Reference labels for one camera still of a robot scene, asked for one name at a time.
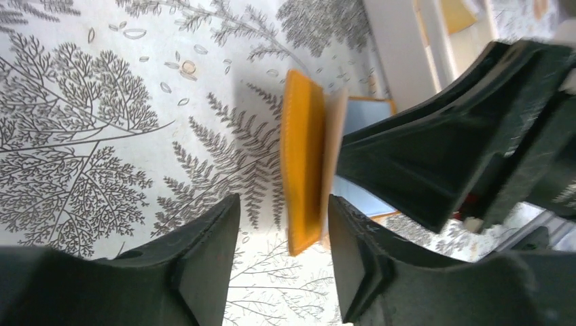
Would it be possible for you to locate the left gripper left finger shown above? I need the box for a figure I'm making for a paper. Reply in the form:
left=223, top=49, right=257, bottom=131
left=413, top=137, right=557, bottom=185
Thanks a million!
left=1, top=194, right=240, bottom=325

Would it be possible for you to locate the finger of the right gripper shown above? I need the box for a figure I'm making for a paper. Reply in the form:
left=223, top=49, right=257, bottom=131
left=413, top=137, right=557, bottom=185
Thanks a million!
left=336, top=39, right=575, bottom=233

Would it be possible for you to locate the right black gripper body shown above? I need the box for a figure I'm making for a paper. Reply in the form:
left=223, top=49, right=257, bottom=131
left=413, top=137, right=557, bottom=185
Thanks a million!
left=463, top=58, right=575, bottom=228

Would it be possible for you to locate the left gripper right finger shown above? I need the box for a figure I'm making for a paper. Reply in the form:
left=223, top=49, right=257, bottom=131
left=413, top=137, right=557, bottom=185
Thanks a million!
left=328, top=196, right=575, bottom=325

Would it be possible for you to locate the orange leather card holder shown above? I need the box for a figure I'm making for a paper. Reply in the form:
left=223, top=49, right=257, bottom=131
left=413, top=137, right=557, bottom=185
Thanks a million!
left=279, top=69, right=399, bottom=257

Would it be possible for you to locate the yellow card in tray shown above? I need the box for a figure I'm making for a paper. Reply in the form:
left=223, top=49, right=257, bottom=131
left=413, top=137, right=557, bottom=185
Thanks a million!
left=440, top=0, right=478, bottom=35

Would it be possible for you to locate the white plastic tray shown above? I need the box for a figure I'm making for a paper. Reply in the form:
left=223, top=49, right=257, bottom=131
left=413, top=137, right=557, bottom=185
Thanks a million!
left=363, top=0, right=498, bottom=111

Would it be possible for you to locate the floral table mat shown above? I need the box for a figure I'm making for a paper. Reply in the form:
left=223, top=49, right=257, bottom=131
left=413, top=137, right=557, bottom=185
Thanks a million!
left=0, top=0, right=576, bottom=326

